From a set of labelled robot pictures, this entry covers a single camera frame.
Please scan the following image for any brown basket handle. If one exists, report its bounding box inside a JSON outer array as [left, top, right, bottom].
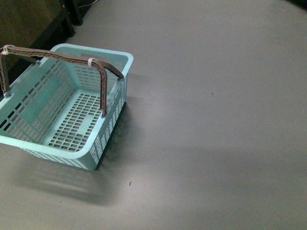
[[0, 45, 124, 116]]

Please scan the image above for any light blue plastic basket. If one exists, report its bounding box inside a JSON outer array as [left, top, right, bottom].
[[0, 44, 133, 170]]

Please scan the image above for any dark wooden cabinet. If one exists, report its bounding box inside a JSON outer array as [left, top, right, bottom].
[[0, 0, 96, 56]]

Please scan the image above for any white zip tie at corner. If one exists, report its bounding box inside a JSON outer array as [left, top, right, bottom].
[[1, 45, 9, 55]]

